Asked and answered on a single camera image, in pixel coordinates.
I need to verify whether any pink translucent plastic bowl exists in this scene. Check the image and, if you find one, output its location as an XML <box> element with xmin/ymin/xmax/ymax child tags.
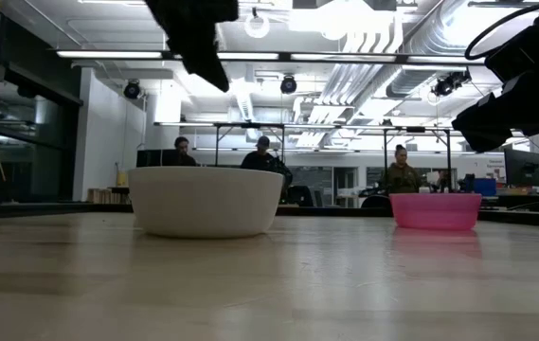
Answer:
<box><xmin>388</xmin><ymin>192</ymin><xmax>483</xmax><ymax>232</ymax></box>

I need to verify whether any black computer monitor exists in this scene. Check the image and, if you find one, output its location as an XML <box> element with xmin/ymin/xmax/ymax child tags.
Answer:
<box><xmin>135</xmin><ymin>148</ymin><xmax>180</xmax><ymax>169</ymax></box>
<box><xmin>503</xmin><ymin>148</ymin><xmax>539</xmax><ymax>188</ymax></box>

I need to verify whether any black ceiling spot lamp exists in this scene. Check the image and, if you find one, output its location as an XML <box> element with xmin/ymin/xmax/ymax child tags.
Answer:
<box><xmin>122</xmin><ymin>79</ymin><xmax>142</xmax><ymax>100</ymax></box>
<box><xmin>279</xmin><ymin>74</ymin><xmax>298</xmax><ymax>96</ymax></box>
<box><xmin>430</xmin><ymin>69</ymin><xmax>473</xmax><ymax>99</ymax></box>

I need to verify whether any long ceiling light strip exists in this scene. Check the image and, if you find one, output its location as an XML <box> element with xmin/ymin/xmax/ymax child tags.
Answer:
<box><xmin>55</xmin><ymin>49</ymin><xmax>488</xmax><ymax>65</ymax></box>

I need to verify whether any blue box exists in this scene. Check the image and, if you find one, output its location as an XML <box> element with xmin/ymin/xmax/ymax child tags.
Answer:
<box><xmin>472</xmin><ymin>177</ymin><xmax>498</xmax><ymax>197</ymax></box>

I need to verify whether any person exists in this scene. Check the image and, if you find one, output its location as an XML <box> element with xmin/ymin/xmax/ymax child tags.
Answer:
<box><xmin>172</xmin><ymin>135</ymin><xmax>199</xmax><ymax>168</ymax></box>
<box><xmin>240</xmin><ymin>135</ymin><xmax>294</xmax><ymax>190</ymax></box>
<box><xmin>384</xmin><ymin>144</ymin><xmax>422</xmax><ymax>195</ymax></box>

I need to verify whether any large white bowl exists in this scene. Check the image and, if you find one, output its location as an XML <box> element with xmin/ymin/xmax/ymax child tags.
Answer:
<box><xmin>127</xmin><ymin>166</ymin><xmax>284</xmax><ymax>240</ymax></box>

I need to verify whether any black office chair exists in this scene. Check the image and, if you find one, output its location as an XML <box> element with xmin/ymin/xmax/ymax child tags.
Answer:
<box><xmin>286</xmin><ymin>185</ymin><xmax>315</xmax><ymax>207</ymax></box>

